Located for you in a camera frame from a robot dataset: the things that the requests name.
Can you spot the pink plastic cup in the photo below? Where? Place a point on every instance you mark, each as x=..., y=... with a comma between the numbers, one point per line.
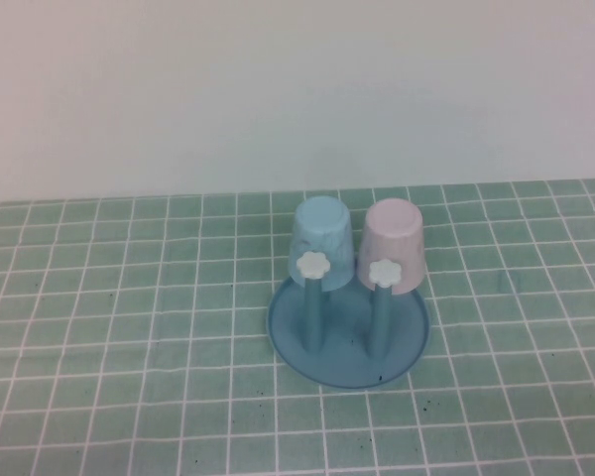
x=392, y=233

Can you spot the light blue plastic cup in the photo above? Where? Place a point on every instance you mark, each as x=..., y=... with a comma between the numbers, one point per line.
x=322, y=223

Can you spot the blue cup stand with pegs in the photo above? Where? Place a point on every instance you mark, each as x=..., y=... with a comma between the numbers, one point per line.
x=347, y=357

